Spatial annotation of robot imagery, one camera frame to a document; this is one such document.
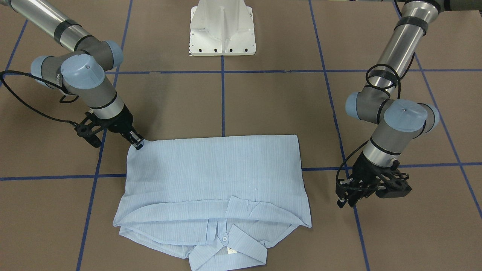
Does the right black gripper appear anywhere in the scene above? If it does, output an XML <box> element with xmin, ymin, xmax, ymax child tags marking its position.
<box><xmin>75</xmin><ymin>106</ymin><xmax>144</xmax><ymax>150</ymax></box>

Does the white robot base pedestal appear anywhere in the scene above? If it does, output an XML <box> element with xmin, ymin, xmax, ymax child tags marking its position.
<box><xmin>188</xmin><ymin>0</ymin><xmax>256</xmax><ymax>56</ymax></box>

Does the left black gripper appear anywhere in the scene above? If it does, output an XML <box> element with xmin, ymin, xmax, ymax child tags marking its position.
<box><xmin>336</xmin><ymin>151</ymin><xmax>412</xmax><ymax>208</ymax></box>

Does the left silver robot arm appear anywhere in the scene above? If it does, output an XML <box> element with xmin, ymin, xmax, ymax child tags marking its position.
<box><xmin>336</xmin><ymin>0</ymin><xmax>442</xmax><ymax>208</ymax></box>

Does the light blue button shirt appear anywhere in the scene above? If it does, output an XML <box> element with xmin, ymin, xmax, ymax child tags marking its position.
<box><xmin>113</xmin><ymin>134</ymin><xmax>312</xmax><ymax>271</ymax></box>

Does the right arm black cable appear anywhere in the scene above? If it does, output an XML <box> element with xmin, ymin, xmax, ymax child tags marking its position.
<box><xmin>0</xmin><ymin>70</ymin><xmax>81</xmax><ymax>126</ymax></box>

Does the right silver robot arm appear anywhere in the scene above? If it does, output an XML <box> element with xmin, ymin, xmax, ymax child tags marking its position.
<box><xmin>1</xmin><ymin>0</ymin><xmax>143</xmax><ymax>150</ymax></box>

